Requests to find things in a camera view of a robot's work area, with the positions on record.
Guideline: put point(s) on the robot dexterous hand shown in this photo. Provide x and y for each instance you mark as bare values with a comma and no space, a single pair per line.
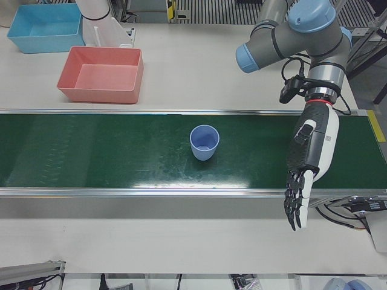
311,145

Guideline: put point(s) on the blue plastic cup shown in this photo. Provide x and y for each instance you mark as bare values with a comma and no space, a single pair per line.
204,151

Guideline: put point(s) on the UR5e robot arm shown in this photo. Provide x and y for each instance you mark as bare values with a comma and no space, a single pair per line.
311,36

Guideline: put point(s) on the pink plastic box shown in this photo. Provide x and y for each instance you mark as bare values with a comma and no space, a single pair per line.
102,78

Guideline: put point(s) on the light blue plastic box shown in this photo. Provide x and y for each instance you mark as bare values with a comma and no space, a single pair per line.
45,30

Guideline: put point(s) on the black labelled device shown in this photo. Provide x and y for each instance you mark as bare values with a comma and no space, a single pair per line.
372,206

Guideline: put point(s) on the light blue headphones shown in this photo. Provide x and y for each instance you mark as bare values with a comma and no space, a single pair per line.
335,285

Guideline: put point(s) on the green conveyor belt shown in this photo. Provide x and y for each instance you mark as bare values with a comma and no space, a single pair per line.
90,151

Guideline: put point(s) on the aluminium extrusion bar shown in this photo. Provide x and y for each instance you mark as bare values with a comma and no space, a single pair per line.
30,272

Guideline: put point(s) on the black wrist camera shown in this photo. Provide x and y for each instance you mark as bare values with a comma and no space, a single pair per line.
287,90

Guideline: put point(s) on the ribbed metal floor duct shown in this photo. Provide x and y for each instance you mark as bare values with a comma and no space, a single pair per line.
211,12

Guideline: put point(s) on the yellow black bracket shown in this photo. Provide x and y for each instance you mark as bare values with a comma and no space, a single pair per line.
171,9

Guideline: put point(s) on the white pedestal stand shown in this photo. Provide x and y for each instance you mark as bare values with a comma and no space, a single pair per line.
99,33

